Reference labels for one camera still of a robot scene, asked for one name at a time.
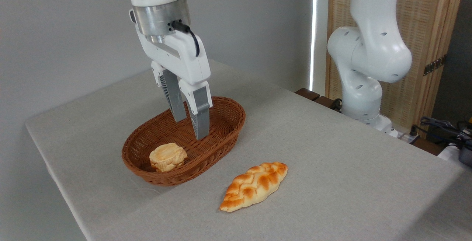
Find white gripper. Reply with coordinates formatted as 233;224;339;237
135;27;213;140

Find braided golden bread loaf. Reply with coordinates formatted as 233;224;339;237
219;162;288;212

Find brown woven wicker basket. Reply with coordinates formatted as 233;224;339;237
122;96;246;186

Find round pale bread roll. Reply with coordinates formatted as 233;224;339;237
149;143;188;172

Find dark brown wooden block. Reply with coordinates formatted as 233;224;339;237
295;88;320;101
313;96;342;111

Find grey tablecloth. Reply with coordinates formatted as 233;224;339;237
25;59;472;241

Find white power strip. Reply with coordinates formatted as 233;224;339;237
390;129;421;144

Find black screen hinge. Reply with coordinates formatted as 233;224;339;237
423;55;447;76

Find dark grey device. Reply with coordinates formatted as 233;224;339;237
459;140;472;167

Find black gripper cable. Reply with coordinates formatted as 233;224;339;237
170;20;201;57

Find bundle of dark cables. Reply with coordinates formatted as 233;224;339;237
412;116;472;149

